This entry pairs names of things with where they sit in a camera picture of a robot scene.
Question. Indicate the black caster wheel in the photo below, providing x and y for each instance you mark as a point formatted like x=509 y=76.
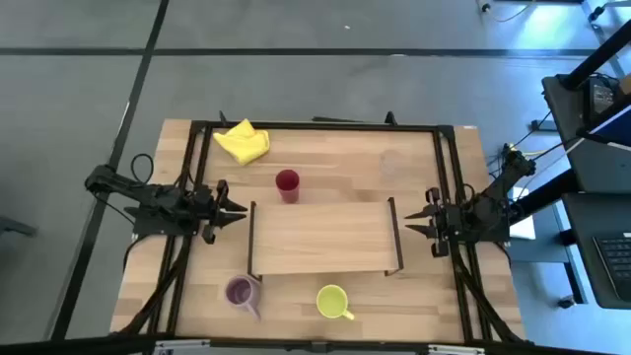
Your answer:
x=567 y=302

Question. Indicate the black electronic box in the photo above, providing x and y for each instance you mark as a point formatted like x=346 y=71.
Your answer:
x=601 y=98

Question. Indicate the purple mug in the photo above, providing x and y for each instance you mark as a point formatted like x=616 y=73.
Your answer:
x=239 y=292

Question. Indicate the red plastic cup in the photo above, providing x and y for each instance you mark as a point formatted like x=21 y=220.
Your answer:
x=287 y=187

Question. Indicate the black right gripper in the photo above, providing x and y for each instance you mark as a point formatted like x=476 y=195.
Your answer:
x=449 y=222

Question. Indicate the clear glass cup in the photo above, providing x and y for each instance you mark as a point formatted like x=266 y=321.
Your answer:
x=392 y=163

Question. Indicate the black laptop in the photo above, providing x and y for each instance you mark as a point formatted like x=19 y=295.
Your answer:
x=581 y=222

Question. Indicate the grey furniture leg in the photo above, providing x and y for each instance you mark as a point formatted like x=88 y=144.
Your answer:
x=15 y=227

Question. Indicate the black rig crossbar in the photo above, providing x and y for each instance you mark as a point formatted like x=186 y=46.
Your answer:
x=49 y=347

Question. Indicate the yellow-green mug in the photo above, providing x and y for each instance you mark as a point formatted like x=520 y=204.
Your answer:
x=331 y=302

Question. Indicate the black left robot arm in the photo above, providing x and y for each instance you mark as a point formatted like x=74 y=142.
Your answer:
x=148 y=194

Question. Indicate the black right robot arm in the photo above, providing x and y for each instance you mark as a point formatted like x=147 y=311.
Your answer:
x=493 y=197

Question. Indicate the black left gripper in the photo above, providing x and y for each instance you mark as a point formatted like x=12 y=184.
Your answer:
x=207 y=212

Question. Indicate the black side desk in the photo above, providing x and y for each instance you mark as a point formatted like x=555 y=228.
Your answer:
x=591 y=163

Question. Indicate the black aluminium table frame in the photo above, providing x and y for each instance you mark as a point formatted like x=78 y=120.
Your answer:
x=345 y=126

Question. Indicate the yellow cloth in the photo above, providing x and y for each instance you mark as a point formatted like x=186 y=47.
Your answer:
x=244 y=143

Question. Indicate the black metal pole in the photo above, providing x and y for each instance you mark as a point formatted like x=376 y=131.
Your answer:
x=596 y=56
x=542 y=197

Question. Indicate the silver metal bracket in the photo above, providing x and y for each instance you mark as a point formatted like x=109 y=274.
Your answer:
x=456 y=350
x=182 y=347

